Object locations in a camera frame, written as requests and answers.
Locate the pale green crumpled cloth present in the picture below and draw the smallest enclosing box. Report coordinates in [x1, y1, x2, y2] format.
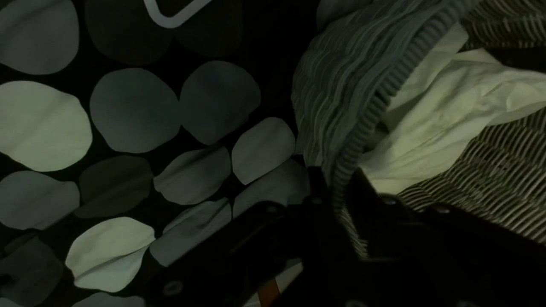
[359, 24, 546, 192]

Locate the black white striped fabric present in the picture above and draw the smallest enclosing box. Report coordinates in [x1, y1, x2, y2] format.
[402, 0, 546, 244]

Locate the grey ribbed knit garment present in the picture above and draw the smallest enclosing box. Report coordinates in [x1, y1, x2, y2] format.
[293, 0, 480, 257]

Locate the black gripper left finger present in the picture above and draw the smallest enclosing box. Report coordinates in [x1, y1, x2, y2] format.
[228, 164, 366, 307]

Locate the black grey pebble pattern cloth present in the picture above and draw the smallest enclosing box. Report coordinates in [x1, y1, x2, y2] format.
[0, 0, 320, 307]

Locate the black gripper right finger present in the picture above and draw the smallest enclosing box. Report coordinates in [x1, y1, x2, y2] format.
[349, 170, 546, 307]

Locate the white plastic clothes hanger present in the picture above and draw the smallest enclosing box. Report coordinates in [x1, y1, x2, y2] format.
[142, 0, 214, 29]

